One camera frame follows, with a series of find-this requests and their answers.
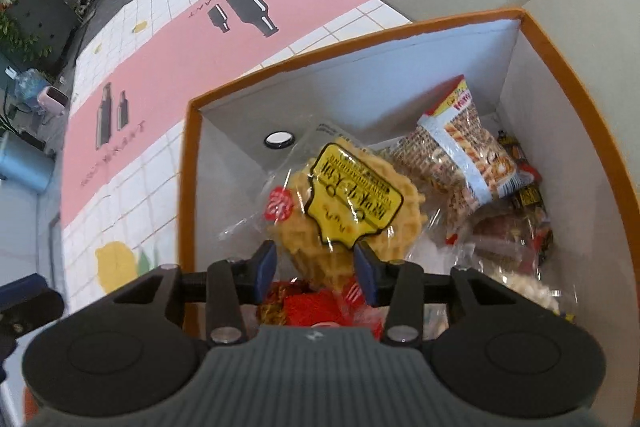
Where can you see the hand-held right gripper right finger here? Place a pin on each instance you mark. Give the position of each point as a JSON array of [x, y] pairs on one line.
[[365, 279]]

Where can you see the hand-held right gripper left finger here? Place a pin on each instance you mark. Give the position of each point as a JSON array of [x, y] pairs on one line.
[[265, 274]]

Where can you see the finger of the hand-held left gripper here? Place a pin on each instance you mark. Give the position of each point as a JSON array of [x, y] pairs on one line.
[[25, 292]]

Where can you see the red and yellow snack packet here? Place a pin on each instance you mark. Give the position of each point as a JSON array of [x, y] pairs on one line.
[[272, 304]]

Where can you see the red snack packet yellow figure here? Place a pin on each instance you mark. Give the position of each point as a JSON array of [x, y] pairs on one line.
[[320, 309]]

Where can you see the waffle packet yellow label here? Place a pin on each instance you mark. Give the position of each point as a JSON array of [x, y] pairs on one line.
[[340, 197]]

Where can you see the orange cardboard box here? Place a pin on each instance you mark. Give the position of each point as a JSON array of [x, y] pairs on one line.
[[230, 142]]

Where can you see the blue trash bin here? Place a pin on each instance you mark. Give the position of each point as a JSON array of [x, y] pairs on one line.
[[22, 164]]

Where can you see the clear packet of brown biscuits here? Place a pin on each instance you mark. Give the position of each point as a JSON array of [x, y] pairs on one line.
[[465, 162]]

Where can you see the clear puffed rice cracker packet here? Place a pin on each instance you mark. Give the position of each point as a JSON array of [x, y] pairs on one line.
[[520, 289]]

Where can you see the black and yellow candy wrapper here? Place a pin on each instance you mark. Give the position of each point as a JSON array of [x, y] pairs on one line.
[[530, 197]]

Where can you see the pink small heater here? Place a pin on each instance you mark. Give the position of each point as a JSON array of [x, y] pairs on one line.
[[52, 99]]

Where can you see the clear water jug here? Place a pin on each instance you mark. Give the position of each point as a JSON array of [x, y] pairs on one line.
[[30, 84]]

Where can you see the pink and white checked tablecloth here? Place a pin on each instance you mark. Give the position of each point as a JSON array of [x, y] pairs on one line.
[[175, 57]]

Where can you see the green potted plants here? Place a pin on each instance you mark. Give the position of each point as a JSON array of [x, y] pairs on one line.
[[20, 27]]

